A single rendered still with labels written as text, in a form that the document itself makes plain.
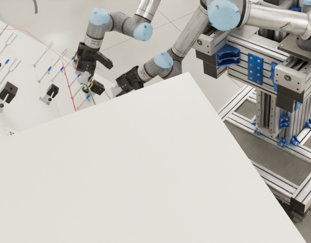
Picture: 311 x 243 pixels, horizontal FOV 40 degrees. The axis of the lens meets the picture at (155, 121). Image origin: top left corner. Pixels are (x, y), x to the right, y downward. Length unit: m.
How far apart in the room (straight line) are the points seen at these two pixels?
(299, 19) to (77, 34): 3.05
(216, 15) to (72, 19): 3.23
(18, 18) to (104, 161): 4.43
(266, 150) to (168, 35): 1.79
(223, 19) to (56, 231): 1.19
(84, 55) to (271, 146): 1.47
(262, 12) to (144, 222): 1.22
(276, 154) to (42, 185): 2.21
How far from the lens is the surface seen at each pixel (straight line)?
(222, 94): 3.49
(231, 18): 1.68
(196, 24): 1.88
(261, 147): 2.85
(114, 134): 0.77
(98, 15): 1.76
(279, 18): 1.76
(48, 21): 4.87
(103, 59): 1.87
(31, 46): 2.07
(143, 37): 1.75
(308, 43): 2.00
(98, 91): 1.97
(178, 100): 0.80
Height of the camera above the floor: 2.40
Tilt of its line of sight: 46 degrees down
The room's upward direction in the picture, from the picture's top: 12 degrees counter-clockwise
